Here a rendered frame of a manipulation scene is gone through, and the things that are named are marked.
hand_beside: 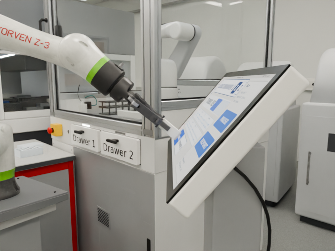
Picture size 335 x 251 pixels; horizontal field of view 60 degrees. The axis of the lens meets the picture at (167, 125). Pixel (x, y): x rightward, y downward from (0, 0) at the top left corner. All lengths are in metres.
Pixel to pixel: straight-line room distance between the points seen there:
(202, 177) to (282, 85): 0.20
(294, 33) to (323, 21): 0.35
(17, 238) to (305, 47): 3.80
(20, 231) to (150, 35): 0.83
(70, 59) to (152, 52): 0.38
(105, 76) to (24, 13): 1.58
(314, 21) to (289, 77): 3.73
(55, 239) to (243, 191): 1.31
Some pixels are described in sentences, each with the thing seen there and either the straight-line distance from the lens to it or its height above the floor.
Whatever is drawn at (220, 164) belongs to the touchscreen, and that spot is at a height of 1.03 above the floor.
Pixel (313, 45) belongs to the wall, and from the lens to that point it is 4.20.
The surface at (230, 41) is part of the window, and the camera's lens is 1.54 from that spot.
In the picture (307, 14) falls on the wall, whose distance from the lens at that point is 4.27.
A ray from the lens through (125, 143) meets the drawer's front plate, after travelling 1.28.
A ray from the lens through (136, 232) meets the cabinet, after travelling 1.40.
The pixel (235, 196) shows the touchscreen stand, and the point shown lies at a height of 0.90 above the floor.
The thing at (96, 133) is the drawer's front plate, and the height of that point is 0.91.
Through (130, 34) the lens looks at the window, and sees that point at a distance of 1.28.
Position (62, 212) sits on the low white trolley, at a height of 0.44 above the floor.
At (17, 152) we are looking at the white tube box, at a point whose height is 0.79.
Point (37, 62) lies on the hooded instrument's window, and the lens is 2.37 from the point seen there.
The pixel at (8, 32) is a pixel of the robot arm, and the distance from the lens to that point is 1.06.
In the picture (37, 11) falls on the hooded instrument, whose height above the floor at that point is 1.66.
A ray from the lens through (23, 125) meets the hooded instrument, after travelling 2.32.
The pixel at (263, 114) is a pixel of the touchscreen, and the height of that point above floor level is 1.12.
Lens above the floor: 1.17
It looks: 9 degrees down
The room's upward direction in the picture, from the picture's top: straight up
